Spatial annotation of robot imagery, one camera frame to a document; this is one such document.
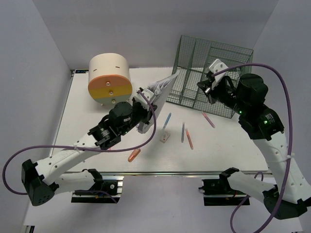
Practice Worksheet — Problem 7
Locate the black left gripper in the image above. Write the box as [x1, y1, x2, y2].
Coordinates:
[120, 97, 158, 135]

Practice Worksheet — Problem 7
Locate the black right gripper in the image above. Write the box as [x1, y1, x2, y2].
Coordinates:
[197, 77, 248, 115]

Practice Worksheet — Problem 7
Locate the grey white manual booklet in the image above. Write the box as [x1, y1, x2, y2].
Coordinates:
[146, 71, 180, 119]

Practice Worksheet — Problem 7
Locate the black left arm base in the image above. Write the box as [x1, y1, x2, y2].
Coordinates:
[71, 179, 123, 204]

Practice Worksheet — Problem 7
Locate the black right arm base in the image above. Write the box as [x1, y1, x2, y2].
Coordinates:
[198, 179, 246, 206]

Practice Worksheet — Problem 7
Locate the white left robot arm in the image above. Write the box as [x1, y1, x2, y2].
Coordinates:
[21, 92, 158, 206]

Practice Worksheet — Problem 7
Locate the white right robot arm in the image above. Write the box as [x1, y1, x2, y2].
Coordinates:
[197, 74, 288, 213]

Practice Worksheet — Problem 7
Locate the blue highlighter pen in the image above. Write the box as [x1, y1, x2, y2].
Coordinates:
[163, 113, 172, 129]

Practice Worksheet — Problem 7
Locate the pink purple highlighter pen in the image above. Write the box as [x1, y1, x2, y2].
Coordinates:
[202, 112, 215, 129]

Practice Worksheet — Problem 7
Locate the orange transparent correction tape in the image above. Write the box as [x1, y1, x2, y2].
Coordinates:
[128, 148, 141, 162]

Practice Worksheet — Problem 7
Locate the cream round drawer box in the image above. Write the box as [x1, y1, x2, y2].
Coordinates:
[88, 53, 133, 105]

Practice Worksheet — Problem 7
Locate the orange highlighter pen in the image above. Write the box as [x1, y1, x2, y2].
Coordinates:
[185, 128, 194, 150]

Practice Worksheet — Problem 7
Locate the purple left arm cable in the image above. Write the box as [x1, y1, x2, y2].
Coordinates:
[2, 93, 157, 195]

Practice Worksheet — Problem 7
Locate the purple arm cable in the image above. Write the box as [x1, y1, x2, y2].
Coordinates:
[2, 93, 157, 195]
[211, 63, 292, 233]

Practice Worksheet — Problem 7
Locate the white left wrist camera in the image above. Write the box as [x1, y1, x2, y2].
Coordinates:
[134, 88, 155, 111]

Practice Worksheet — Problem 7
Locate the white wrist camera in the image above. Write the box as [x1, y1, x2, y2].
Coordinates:
[134, 88, 155, 111]
[208, 59, 228, 90]

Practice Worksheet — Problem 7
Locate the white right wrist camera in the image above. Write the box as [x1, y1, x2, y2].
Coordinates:
[208, 59, 228, 90]

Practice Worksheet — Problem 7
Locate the green wire mesh organizer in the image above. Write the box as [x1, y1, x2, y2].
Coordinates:
[165, 35, 254, 118]

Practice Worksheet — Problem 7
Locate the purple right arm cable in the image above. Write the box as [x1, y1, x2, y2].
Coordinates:
[211, 63, 292, 233]

